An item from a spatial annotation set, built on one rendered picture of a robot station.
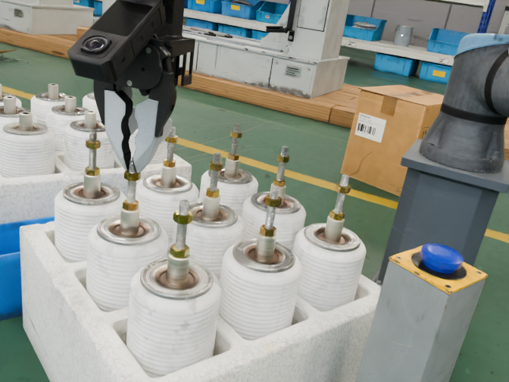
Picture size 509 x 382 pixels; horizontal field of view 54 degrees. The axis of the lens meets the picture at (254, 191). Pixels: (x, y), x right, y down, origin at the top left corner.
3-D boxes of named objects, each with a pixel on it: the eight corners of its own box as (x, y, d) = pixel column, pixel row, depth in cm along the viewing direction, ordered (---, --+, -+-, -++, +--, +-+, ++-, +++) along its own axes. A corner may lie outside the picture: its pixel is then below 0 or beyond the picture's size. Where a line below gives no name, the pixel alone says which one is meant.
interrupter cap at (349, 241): (347, 228, 71) (348, 223, 71) (368, 255, 64) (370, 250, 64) (297, 226, 69) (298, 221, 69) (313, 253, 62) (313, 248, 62)
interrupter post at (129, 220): (114, 233, 60) (115, 208, 59) (128, 226, 62) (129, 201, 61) (129, 239, 59) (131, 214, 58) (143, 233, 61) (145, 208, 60)
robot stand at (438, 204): (385, 260, 117) (417, 138, 106) (466, 288, 111) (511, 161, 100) (364, 295, 102) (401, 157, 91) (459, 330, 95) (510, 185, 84)
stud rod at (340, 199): (337, 227, 66) (348, 174, 64) (338, 230, 66) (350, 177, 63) (329, 226, 66) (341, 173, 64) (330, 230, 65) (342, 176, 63)
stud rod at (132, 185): (123, 220, 60) (126, 161, 57) (129, 217, 60) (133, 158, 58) (129, 222, 59) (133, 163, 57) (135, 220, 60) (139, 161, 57)
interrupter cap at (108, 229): (82, 233, 59) (82, 227, 59) (126, 214, 65) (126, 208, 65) (132, 255, 56) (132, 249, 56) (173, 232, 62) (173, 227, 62)
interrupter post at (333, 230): (336, 236, 68) (341, 214, 67) (342, 244, 66) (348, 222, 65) (320, 235, 67) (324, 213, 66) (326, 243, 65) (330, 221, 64)
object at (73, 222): (46, 320, 70) (45, 205, 64) (65, 283, 79) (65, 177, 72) (116, 326, 71) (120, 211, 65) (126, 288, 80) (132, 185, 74)
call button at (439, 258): (431, 256, 52) (436, 239, 51) (466, 274, 49) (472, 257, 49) (408, 264, 50) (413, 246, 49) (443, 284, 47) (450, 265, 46)
